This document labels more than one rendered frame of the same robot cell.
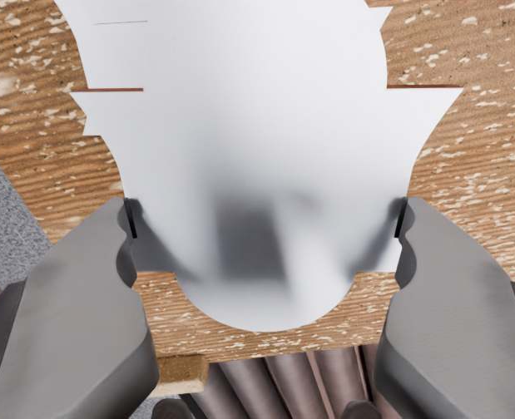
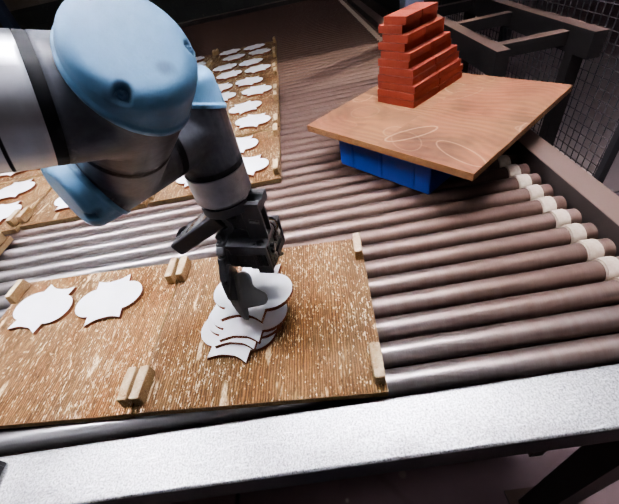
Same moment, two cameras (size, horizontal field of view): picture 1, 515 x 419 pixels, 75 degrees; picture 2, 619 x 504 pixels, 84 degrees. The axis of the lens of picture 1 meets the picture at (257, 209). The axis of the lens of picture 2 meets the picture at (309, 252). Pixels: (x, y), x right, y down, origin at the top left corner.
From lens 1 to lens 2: 0.57 m
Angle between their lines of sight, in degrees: 64
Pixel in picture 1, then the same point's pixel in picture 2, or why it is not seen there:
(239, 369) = (401, 343)
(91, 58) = (228, 351)
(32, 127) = (239, 383)
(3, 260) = (300, 452)
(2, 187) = (262, 426)
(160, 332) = (351, 368)
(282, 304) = (282, 286)
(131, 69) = (231, 333)
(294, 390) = (421, 317)
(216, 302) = (277, 300)
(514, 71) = not seen: hidden behind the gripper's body
